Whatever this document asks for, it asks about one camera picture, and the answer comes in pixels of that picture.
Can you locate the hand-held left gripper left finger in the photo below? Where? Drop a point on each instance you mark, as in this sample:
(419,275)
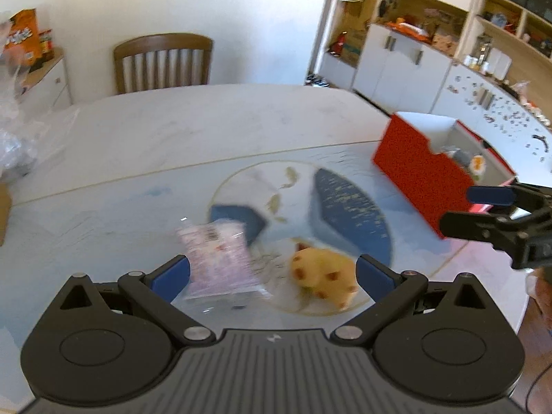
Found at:
(172,277)

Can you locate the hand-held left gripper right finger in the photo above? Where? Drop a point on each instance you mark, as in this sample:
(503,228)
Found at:
(376,278)

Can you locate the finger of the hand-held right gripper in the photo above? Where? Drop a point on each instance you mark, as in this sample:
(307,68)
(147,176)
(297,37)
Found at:
(470,225)
(491,195)

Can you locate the pink purple snack packet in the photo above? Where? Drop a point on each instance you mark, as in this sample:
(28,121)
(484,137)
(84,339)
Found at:
(220,254)

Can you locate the yellow brown-spotted soft toy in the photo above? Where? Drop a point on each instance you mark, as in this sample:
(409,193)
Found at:
(323,274)

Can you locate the red cardboard box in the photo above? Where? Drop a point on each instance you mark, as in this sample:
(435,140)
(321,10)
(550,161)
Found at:
(414,172)

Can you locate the person's right hand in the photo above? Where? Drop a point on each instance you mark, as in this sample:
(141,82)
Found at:
(540,282)

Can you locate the brown cardboard box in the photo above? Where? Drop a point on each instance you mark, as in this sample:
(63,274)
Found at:
(4,213)

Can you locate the clear plastic bag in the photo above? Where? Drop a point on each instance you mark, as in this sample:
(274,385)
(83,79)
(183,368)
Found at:
(21,129)

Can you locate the brown wooden chair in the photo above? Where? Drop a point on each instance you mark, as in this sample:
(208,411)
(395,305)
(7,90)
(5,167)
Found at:
(163,62)

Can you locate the red item on shelf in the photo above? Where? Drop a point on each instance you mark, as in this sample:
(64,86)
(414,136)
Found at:
(338,43)

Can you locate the white side cabinet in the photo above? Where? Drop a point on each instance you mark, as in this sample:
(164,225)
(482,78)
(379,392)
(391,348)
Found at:
(47,86)

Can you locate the red lidded jars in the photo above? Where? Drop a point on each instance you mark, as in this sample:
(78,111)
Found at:
(46,43)

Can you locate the orange snack bag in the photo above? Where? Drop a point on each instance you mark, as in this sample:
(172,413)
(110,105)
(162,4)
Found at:
(23,36)

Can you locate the white wall cabinet unit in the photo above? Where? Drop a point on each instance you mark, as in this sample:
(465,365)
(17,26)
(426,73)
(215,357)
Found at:
(431,51)

